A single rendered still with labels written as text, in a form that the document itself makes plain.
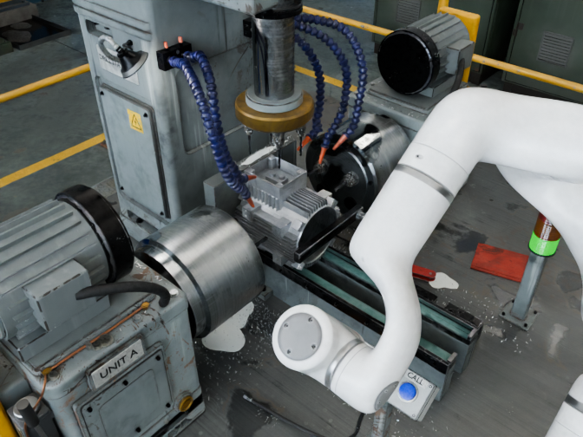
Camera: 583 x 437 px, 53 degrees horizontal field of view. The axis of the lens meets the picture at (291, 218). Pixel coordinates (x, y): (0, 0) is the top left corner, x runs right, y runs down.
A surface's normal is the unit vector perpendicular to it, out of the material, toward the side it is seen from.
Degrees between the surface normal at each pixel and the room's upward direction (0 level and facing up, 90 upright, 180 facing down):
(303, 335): 37
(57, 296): 90
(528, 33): 90
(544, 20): 90
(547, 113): 30
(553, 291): 0
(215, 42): 90
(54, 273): 0
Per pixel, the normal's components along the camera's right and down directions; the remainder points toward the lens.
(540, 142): -0.36, 0.08
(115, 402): 0.75, 0.40
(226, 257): 0.54, -0.25
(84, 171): 0.00, -0.79
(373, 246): -0.40, -0.29
